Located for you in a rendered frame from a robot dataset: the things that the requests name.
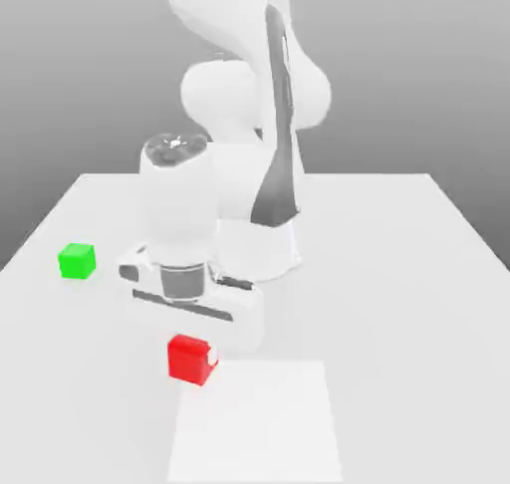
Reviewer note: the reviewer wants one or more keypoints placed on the small red cube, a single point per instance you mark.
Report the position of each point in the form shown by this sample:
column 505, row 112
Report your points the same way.
column 187, row 359

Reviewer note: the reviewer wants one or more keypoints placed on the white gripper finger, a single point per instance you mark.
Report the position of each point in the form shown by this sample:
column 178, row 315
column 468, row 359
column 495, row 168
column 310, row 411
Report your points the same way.
column 213, row 355

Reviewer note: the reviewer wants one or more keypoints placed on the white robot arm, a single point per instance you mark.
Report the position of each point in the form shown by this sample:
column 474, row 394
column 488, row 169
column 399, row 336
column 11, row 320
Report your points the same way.
column 239, row 105

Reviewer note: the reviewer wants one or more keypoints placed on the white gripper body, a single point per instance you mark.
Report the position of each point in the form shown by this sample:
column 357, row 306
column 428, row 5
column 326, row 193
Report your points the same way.
column 243, row 312

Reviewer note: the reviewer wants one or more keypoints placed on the small green cube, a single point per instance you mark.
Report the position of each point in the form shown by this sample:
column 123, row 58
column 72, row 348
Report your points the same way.
column 76, row 261

